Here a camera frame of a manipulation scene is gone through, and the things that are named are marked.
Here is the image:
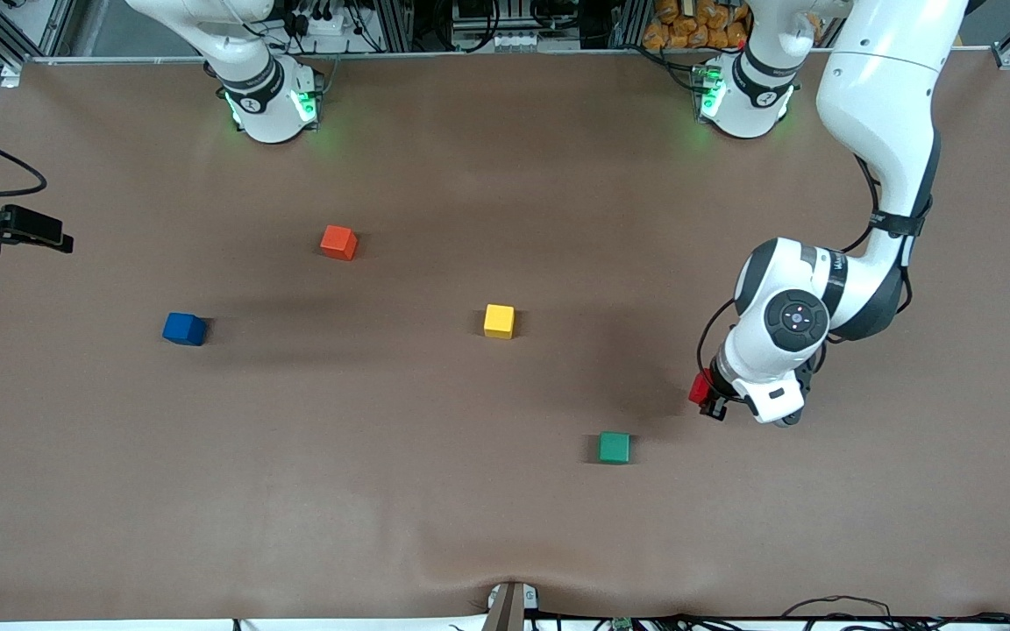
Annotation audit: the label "blue cube block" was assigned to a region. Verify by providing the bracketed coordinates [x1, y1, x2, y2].
[162, 312, 207, 347]

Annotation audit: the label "brown table mat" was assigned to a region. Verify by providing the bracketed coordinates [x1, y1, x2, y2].
[0, 51, 1010, 625]

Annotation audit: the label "orange cube block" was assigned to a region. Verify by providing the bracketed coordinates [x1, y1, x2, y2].
[320, 224, 359, 262]

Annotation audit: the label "bag of orange rolls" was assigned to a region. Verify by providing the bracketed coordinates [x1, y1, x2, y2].
[643, 0, 750, 51]

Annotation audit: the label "white power strip black plugs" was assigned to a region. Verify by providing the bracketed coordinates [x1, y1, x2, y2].
[284, 0, 374, 53]

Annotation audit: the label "aluminium table edge rail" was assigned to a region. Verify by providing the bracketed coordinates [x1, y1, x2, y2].
[23, 47, 997, 64]

